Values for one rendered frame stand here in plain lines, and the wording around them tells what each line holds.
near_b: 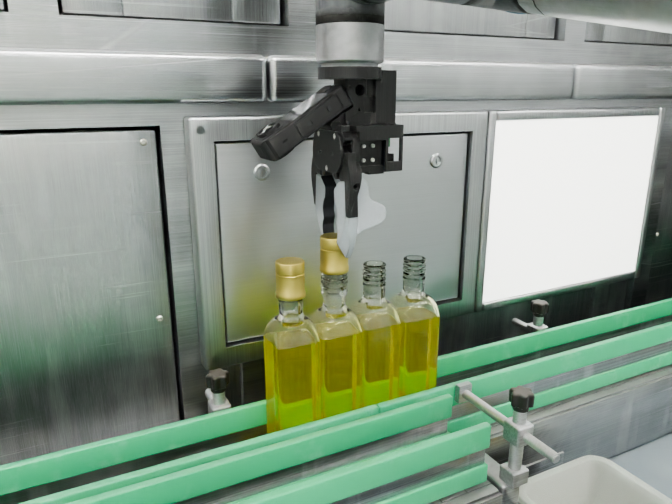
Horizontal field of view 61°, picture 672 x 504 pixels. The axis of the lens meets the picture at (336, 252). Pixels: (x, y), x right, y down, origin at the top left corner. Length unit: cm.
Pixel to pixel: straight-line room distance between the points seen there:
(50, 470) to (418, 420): 43
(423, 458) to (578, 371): 38
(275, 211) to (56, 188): 27
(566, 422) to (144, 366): 63
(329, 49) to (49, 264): 42
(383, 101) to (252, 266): 29
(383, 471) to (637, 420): 58
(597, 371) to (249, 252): 59
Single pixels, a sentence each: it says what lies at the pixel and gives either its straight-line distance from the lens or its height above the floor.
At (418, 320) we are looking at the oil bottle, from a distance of 74.
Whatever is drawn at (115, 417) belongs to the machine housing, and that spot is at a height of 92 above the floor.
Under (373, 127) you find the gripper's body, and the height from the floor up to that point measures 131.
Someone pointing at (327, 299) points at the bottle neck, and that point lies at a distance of 69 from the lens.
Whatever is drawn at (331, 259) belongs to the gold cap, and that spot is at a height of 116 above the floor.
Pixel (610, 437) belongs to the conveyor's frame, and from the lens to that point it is 109.
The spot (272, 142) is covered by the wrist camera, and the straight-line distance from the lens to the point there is 60.
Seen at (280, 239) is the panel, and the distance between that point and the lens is 79.
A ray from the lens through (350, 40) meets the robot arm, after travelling 63.
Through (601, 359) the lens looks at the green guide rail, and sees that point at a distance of 101.
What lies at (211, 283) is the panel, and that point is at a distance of 76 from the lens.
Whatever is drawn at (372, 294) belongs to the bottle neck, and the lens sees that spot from 71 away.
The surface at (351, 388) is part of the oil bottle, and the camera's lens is 73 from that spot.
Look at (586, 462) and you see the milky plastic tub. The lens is 94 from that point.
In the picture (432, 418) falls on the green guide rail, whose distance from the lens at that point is 78.
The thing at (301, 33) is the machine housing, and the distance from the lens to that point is 80.
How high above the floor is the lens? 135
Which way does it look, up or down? 16 degrees down
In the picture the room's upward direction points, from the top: straight up
